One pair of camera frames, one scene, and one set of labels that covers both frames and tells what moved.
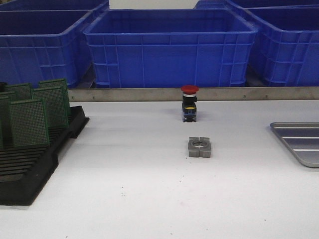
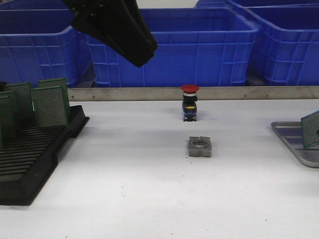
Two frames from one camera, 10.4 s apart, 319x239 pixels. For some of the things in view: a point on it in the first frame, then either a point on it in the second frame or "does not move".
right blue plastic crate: x=285 y=49 does not move
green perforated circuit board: x=29 y=122 to x=310 y=124
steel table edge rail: x=205 y=94 does not move
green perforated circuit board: x=54 y=100 does not move
